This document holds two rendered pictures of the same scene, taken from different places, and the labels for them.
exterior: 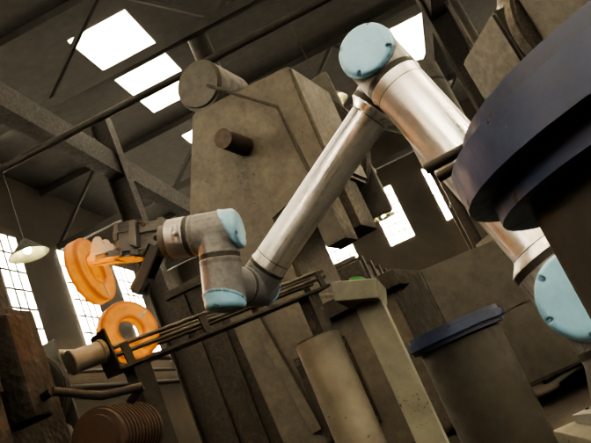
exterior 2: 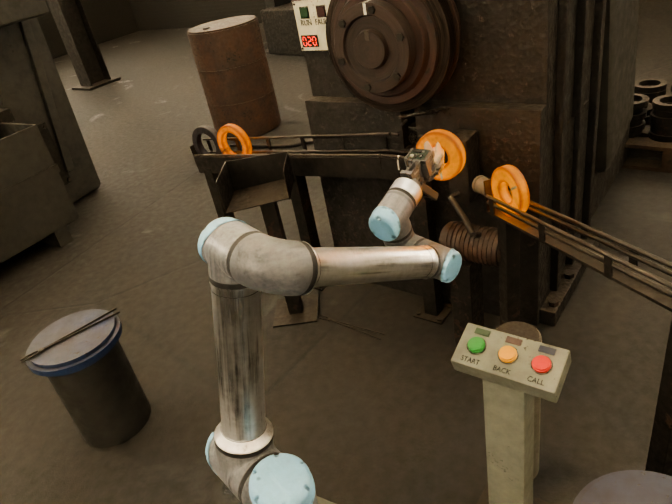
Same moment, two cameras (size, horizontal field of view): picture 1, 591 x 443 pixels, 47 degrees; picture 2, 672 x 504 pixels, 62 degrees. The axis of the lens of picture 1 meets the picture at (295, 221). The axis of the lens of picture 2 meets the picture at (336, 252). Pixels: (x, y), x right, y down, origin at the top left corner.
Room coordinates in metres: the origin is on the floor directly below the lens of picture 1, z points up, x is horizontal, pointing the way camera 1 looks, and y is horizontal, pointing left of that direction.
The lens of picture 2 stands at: (2.05, -1.05, 1.52)
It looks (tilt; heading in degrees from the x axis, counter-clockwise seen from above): 31 degrees down; 124
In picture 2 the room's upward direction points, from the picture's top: 11 degrees counter-clockwise
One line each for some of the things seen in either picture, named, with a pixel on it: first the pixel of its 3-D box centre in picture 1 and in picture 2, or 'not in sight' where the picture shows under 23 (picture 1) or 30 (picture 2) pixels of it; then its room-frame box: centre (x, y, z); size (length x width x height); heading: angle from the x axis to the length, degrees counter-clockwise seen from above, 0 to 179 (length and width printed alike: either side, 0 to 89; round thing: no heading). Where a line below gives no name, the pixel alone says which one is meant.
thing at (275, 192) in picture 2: not in sight; (273, 244); (0.67, 0.53, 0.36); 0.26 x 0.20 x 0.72; 28
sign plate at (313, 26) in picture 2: not in sight; (324, 24); (0.90, 0.87, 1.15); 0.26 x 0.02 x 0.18; 173
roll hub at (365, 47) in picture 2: not in sight; (373, 48); (1.21, 0.63, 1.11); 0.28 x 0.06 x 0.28; 173
